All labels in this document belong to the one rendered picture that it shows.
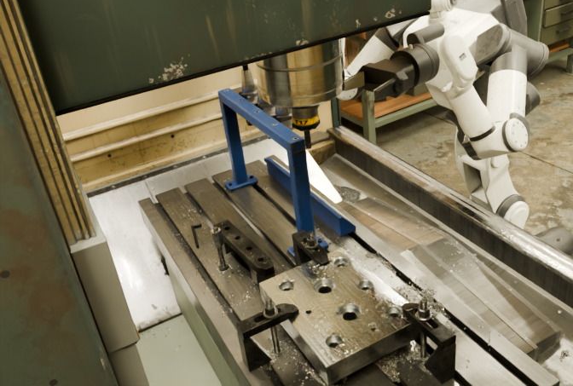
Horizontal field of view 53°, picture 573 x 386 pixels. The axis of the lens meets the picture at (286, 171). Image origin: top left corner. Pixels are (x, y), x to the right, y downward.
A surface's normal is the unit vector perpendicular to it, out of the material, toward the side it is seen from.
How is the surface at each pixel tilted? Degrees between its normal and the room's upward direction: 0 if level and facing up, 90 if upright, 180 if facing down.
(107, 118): 90
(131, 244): 25
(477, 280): 8
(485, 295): 8
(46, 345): 90
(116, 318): 90
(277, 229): 0
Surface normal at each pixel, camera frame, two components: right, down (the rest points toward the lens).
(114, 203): 0.09, -0.64
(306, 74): 0.11, 0.47
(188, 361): -0.11, -0.87
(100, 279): 0.46, 0.38
